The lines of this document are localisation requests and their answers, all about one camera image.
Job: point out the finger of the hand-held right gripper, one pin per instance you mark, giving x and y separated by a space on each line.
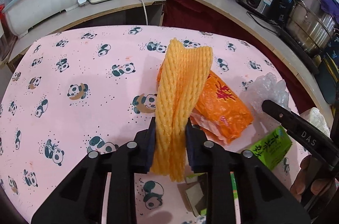
280 114

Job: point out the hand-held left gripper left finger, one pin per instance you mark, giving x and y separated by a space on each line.
149 144

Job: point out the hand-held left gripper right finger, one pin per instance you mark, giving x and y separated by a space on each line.
192 150

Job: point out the clear plastic bag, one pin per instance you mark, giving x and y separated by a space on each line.
264 89

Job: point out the yellow-orange foam fruit net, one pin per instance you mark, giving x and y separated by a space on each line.
174 97
160 78

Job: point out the person's right hand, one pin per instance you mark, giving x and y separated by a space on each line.
303 181

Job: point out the green paper box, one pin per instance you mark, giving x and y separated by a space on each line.
272 147

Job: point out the small open cardboard box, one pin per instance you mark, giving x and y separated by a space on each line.
193 195

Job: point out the orange printed plastic bag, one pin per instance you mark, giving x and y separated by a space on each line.
227 112

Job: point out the black induction cooktop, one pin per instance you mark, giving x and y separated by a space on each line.
299 54

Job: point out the pink panda print tablecloth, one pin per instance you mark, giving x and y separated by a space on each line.
79 112

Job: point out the large steel steamer pot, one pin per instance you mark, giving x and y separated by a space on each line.
309 25

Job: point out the white power plug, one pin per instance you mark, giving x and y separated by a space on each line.
82 1

